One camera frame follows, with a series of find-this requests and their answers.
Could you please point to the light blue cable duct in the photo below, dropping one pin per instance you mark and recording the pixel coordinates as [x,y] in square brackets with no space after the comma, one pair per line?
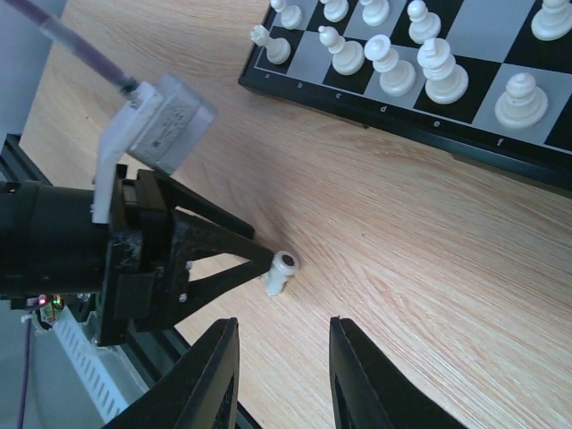
[110,379]

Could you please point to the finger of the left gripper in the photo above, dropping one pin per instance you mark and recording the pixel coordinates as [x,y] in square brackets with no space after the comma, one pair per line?
[176,194]
[207,261]

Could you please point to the white pawn c file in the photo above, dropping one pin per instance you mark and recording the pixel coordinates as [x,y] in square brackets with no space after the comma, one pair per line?
[375,12]

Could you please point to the white pawn a file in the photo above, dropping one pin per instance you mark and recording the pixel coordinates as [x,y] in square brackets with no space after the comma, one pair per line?
[290,14]

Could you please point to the white queen piece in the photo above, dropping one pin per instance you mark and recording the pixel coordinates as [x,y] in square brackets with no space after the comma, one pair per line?
[397,76]

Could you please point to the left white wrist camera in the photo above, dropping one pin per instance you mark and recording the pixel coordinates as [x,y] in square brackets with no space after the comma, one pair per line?
[159,129]

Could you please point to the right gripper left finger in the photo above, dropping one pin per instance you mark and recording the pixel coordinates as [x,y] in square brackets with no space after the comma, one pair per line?
[200,391]

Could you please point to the left controller board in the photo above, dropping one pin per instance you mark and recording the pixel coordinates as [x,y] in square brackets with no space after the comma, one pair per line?
[43,311]

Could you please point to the white pawn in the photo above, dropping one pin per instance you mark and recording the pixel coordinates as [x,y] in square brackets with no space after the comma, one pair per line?
[552,21]

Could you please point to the white chess pieces pile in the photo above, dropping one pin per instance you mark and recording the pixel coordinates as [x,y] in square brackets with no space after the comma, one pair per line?
[283,267]

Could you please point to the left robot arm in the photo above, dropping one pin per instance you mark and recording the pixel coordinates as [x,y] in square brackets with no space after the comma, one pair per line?
[49,244]

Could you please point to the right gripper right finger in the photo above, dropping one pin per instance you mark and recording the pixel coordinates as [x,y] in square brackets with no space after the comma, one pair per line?
[369,391]

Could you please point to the black and silver chessboard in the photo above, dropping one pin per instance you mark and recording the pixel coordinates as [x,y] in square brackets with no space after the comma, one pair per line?
[486,80]

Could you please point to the white pawn d file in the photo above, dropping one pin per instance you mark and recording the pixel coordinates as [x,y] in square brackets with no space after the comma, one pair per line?
[423,23]

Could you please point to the black aluminium frame rail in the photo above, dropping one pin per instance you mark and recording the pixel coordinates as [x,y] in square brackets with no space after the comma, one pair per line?
[17,167]

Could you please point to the white rook piece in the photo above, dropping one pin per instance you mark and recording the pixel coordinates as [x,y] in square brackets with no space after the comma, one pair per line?
[278,50]

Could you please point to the white king piece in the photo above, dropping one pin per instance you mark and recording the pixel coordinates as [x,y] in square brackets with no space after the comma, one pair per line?
[446,81]

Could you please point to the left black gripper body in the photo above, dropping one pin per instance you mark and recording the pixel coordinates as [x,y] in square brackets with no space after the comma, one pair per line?
[146,277]

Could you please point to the white pawn b file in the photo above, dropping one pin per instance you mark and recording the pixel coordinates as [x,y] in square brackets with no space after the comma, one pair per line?
[335,10]

